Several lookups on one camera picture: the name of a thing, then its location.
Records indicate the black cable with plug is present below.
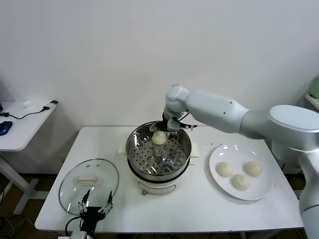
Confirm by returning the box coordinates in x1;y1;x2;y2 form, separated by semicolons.
0;100;59;120

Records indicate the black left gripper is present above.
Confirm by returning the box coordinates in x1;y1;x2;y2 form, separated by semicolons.
78;189;114;232

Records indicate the white shelf table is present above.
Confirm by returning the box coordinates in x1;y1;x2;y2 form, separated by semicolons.
305;94;319;110

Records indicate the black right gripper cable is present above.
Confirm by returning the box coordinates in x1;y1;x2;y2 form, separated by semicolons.
178;113;199;130

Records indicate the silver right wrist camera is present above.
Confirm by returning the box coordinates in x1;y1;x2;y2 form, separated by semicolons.
167;119;180;131

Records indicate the stainless steel steamer basket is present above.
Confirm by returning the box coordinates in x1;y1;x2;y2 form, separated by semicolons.
118;121;201;176

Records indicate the small blue device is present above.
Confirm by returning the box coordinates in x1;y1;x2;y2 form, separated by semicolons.
0;121;13;136

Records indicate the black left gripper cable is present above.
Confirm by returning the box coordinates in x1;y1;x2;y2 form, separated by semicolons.
65;216;82;236

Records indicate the large white plate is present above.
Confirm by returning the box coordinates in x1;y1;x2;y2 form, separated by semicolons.
208;144;273;201

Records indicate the round glass pot lid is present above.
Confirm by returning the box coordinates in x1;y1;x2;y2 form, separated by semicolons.
58;158;119;216

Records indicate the white steamed baozi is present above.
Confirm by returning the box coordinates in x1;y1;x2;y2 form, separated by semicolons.
151;130;167;146
231;173;251;192
215;161;234;178
244;161;263;178

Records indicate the white side table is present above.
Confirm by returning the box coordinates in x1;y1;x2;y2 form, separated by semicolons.
0;101;60;216

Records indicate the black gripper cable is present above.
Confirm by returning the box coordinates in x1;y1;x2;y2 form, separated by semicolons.
178;113;199;130
65;216;82;236

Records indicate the cream electric cooker base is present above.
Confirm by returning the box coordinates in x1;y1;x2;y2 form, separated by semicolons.
127;156;197;196

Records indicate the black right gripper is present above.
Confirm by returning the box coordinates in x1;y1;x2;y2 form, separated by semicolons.
149;113;179;140

